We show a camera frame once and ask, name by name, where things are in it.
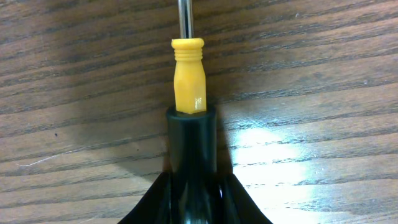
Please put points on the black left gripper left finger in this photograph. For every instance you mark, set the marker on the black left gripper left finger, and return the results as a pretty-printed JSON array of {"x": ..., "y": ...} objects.
[{"x": 154, "y": 206}]

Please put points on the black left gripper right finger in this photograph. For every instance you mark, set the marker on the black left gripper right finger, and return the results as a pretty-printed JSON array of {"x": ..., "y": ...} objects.
[{"x": 237, "y": 206}]

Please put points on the black yellow screwdriver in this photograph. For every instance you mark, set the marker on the black yellow screwdriver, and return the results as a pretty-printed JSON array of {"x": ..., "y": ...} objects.
[{"x": 191, "y": 127}]

